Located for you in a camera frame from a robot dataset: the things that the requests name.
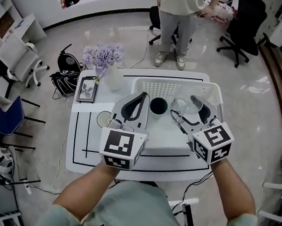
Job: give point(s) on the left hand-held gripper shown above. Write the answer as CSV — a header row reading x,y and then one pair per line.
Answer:
x,y
118,145

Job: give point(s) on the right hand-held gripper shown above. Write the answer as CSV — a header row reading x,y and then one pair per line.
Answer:
x,y
214,140

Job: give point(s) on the clear wine glass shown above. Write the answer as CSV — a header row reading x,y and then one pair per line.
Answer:
x,y
184,102

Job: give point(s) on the teal cup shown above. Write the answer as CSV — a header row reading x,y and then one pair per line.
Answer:
x,y
158,106

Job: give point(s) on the cream mug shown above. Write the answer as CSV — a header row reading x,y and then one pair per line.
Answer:
x,y
102,118

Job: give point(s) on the white plastic laundry basket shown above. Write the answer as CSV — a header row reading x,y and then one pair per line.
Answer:
x,y
163,135

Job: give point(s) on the person's right forearm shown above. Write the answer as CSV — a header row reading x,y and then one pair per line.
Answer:
x,y
232,192

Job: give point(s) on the person's left forearm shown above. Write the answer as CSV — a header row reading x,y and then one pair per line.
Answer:
x,y
82,191

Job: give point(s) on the white vase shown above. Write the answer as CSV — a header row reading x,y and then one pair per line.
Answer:
x,y
113,79

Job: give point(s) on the white paper strip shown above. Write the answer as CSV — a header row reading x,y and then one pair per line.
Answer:
x,y
86,107

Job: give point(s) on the purple flowers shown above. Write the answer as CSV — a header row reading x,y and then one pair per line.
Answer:
x,y
104,54

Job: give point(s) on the brown wooden step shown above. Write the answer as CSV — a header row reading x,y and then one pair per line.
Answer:
x,y
277,81

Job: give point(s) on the black office chair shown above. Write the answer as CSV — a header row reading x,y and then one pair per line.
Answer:
x,y
246,20
154,18

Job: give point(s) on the person in white t-shirt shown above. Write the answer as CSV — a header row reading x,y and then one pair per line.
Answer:
x,y
135,209

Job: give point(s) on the white red plastic bag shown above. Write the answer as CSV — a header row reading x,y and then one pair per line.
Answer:
x,y
224,14

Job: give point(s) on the white office chair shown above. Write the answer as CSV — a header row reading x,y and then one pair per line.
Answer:
x,y
21,59

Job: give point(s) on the black bag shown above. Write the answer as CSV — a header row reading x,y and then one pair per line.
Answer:
x,y
73,0

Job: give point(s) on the white power strip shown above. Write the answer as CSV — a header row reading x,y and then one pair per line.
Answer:
x,y
29,190

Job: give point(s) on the blue chair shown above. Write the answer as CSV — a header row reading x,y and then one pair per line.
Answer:
x,y
2,118

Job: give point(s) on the red white bottle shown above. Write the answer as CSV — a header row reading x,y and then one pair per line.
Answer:
x,y
63,3

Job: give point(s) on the white desk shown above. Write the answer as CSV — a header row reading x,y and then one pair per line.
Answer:
x,y
32,28

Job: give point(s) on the small blue tool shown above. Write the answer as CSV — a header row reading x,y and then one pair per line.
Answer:
x,y
20,24

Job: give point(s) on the black picture frame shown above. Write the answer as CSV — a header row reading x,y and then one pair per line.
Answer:
x,y
87,89

